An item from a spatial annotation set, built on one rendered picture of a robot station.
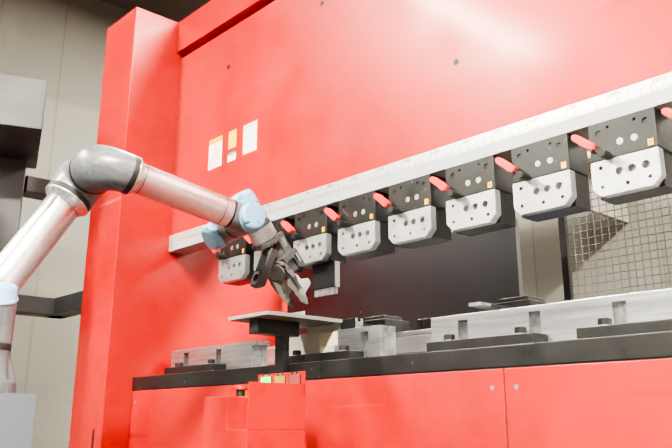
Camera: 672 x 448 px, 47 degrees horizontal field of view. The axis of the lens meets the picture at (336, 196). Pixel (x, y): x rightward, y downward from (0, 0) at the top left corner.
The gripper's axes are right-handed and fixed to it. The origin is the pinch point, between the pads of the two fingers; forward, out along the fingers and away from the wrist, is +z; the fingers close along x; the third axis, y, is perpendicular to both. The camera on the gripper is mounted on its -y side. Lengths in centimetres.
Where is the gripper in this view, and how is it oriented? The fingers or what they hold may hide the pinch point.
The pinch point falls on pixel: (296, 303)
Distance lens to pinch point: 224.4
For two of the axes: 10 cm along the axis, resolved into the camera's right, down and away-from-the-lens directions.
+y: 5.6, -4.7, 6.8
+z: 4.8, 8.6, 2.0
